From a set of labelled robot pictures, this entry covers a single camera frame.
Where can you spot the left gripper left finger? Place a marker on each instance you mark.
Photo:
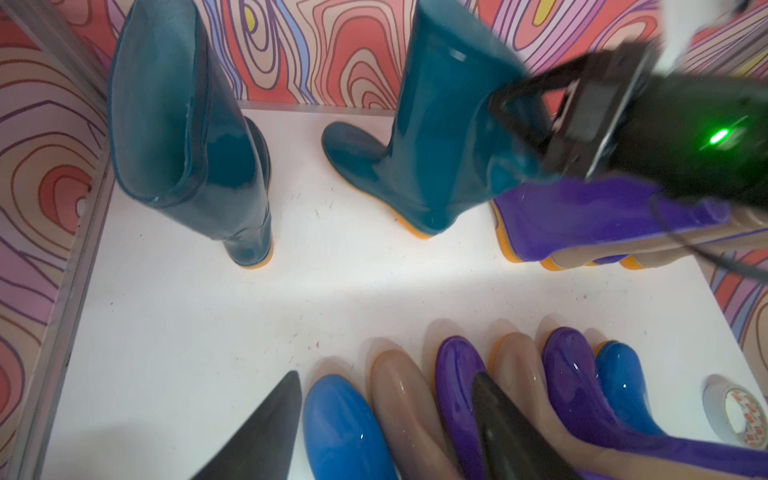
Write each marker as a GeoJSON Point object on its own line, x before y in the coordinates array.
{"type": "Point", "coordinates": [262, 448]}

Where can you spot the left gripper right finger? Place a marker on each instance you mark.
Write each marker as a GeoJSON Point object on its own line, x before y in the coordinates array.
{"type": "Point", "coordinates": [512, 447]}

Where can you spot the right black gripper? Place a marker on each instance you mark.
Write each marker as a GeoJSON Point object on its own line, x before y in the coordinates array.
{"type": "Point", "coordinates": [694, 135]}

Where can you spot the dark purple boot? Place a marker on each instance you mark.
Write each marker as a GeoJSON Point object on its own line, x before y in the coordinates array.
{"type": "Point", "coordinates": [535, 221]}

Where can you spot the teal boot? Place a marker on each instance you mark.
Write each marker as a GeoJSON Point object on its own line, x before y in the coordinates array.
{"type": "Point", "coordinates": [180, 144]}
{"type": "Point", "coordinates": [447, 152]}

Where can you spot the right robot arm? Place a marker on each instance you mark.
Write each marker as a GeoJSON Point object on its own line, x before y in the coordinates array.
{"type": "Point", "coordinates": [682, 20]}

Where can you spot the blue boot front left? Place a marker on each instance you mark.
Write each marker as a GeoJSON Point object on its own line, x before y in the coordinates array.
{"type": "Point", "coordinates": [342, 437]}

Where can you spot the blue boot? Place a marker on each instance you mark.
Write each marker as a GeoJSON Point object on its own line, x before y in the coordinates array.
{"type": "Point", "coordinates": [342, 437]}
{"type": "Point", "coordinates": [621, 378]}

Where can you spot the beige boot front right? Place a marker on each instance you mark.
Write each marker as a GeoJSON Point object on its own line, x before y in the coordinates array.
{"type": "Point", "coordinates": [517, 369]}

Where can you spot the beige boot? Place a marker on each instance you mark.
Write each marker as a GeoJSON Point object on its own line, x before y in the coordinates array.
{"type": "Point", "coordinates": [746, 229]}
{"type": "Point", "coordinates": [517, 369]}
{"type": "Point", "coordinates": [405, 408]}

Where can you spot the beige boot front left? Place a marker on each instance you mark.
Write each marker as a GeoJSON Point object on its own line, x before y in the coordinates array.
{"type": "Point", "coordinates": [405, 408]}

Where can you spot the purple boot front right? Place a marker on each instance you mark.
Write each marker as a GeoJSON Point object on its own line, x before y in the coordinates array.
{"type": "Point", "coordinates": [579, 402]}

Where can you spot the purple boot front left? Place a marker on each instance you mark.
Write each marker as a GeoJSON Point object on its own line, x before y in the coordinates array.
{"type": "Point", "coordinates": [457, 363]}

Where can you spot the blue boot front right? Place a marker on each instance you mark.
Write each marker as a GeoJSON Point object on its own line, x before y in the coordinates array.
{"type": "Point", "coordinates": [621, 378]}

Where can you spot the beige boot back left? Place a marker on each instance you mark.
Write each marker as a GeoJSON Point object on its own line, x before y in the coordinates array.
{"type": "Point", "coordinates": [746, 229]}

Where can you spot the tape roll on table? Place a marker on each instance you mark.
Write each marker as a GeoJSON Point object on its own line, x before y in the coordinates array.
{"type": "Point", "coordinates": [734, 414]}

